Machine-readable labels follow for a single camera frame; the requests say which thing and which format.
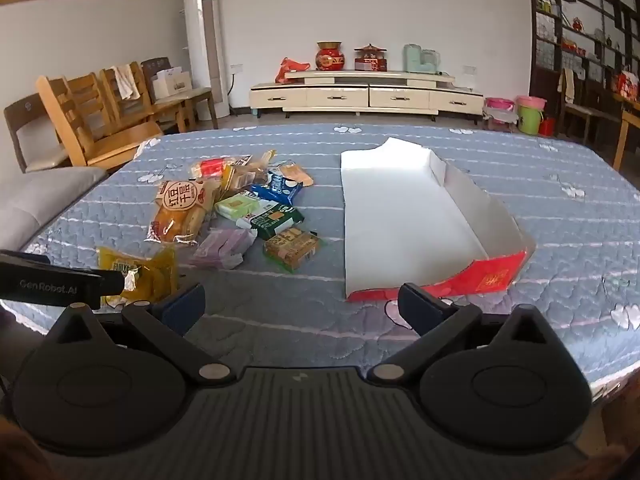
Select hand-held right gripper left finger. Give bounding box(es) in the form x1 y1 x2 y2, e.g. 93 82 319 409
45 282 241 386

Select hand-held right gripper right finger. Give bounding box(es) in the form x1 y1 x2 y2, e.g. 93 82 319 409
366 282 563 386

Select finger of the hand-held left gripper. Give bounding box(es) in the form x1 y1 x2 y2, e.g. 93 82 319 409
84 270 127 307

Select white cardboard tray box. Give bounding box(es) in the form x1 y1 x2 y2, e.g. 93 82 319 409
340 136 537 303

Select light green snack packet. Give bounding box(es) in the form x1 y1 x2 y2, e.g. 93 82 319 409
215 192 272 222

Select red-label bread packet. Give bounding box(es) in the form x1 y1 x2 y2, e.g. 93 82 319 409
189 157 237 181

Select clear brown biscuit packet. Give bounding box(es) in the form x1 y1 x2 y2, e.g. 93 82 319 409
235 149 277 187

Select purple wafer packet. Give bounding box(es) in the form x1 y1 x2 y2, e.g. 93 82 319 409
190 227 258 271

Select grey sofa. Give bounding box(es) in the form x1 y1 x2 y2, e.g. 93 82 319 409
0 166 109 257

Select orange bread packet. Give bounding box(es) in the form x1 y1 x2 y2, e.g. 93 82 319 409
145 180 217 247

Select gold biscuit packet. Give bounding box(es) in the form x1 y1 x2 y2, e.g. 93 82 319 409
263 227 326 274

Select dark green snack packet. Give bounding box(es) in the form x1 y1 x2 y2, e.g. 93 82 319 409
237 200 305 241

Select brown and yellow snack packet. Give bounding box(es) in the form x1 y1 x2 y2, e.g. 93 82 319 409
219 162 253 202

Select brown padded chair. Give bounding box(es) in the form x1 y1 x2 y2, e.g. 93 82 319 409
4 92 68 174

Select blue cookie packet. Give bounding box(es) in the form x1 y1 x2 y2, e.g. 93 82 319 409
250 170 304 206

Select light wooden chair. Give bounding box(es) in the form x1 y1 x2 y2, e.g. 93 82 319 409
36 72 164 169

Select orange and white snack packet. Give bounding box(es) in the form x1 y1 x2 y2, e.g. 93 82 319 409
279 160 315 187

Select wooden chair with towel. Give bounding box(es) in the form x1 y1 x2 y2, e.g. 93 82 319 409
99 62 197 134

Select white towel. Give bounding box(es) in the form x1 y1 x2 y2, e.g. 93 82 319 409
111 64 142 101

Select small wooden stool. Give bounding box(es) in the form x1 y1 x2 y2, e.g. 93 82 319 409
482 109 516 134

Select white paper bag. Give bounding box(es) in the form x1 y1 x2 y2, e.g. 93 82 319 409
152 67 194 101

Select dark brown chair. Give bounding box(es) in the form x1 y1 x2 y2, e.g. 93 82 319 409
140 57 220 131

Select green bucket with pink lid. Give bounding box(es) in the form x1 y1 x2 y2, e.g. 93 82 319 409
516 94 545 136

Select cream tv cabinet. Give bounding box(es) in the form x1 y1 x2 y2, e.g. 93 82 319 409
249 69 485 124

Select mint green appliance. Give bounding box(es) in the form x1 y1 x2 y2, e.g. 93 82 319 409
403 43 444 75

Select red pagoda gift box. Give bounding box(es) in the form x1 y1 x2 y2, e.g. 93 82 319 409
353 43 390 72

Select red plastic bag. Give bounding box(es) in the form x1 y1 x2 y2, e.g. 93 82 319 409
274 57 311 84

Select white tower air conditioner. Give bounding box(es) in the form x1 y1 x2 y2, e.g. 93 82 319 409
182 0 231 122

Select dark chair with cloth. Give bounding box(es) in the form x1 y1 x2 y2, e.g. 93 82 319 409
557 67 622 147

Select red and gold pot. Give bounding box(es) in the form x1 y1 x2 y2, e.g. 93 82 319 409
315 41 346 71

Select wooden side table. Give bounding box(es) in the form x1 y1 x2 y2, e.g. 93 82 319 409
612 92 640 172

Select red gift bag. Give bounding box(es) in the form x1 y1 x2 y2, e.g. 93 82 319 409
613 69 640 102

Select dark wooden display shelf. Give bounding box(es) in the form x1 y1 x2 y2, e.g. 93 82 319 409
527 0 640 128

